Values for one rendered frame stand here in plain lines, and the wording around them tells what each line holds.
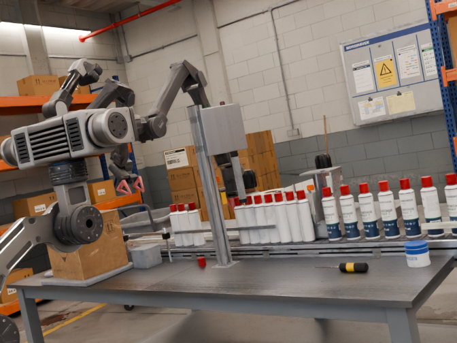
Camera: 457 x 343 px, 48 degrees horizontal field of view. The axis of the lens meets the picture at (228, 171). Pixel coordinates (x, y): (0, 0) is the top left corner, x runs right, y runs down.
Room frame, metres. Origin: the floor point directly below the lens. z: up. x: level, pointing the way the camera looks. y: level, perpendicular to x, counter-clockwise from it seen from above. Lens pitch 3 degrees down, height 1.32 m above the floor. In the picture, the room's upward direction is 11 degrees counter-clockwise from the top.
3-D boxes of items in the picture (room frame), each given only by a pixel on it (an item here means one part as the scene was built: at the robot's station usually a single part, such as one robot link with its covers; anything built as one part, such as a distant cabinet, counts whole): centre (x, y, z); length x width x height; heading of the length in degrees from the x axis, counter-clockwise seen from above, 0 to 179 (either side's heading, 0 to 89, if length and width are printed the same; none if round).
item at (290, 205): (2.04, -0.22, 0.98); 0.05 x 0.05 x 0.20
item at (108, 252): (2.43, 0.74, 0.99); 0.30 x 0.24 x 0.27; 45
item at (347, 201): (1.89, -0.41, 0.98); 0.05 x 0.05 x 0.20
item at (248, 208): (2.17, -0.06, 0.98); 0.05 x 0.05 x 0.20
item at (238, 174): (2.06, -0.04, 1.18); 0.04 x 0.04 x 0.21
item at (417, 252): (1.59, -0.53, 0.87); 0.07 x 0.07 x 0.07
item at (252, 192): (2.51, -0.09, 1.03); 0.09 x 0.09 x 0.30
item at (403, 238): (2.24, 0.03, 0.86); 1.65 x 0.08 x 0.04; 51
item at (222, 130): (2.11, 0.00, 1.38); 0.17 x 0.10 x 0.19; 106
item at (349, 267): (1.69, -0.30, 0.84); 0.20 x 0.03 x 0.03; 51
